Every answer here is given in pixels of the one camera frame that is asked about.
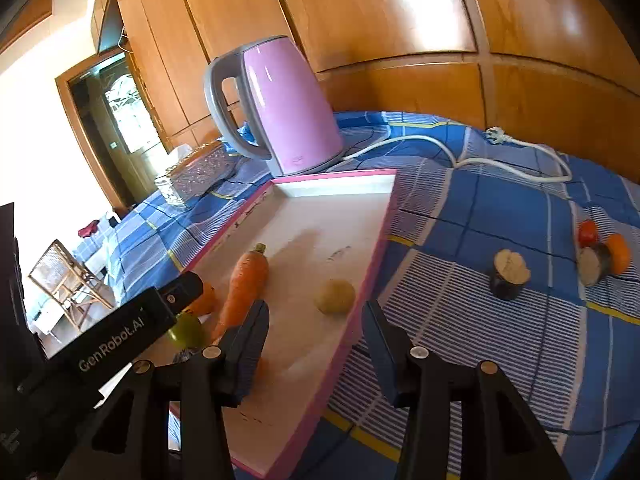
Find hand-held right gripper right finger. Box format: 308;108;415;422
361;300;571;480

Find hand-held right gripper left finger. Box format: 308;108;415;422
56;299;271;480

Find green lime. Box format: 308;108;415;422
168;311;205;350

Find round orange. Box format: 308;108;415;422
187;282;218;317

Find orange carrot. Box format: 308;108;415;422
210;242;270;343

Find small yellow potato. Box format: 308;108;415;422
314;279;357;316

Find pink shallow tray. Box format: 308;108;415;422
167;169;398;478

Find wicker chair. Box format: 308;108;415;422
27;239;117;333

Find silver tissue box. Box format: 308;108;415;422
154;141;241;209

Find eggplant piece with notched cut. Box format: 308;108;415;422
487;249;532;302

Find wooden glass door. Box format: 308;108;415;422
55;50;171;211

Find blue plaid tablecloth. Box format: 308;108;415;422
75;110;640;480

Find pink electric kettle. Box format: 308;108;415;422
202;35;345;178

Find eggplant piece with smooth cut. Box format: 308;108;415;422
578;242;614;287

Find small orange tangerine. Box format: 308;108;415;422
604;233;632;276

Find wooden wardrobe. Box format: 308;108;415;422
90;0;640;186

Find white power cord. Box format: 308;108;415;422
342;126;573;184

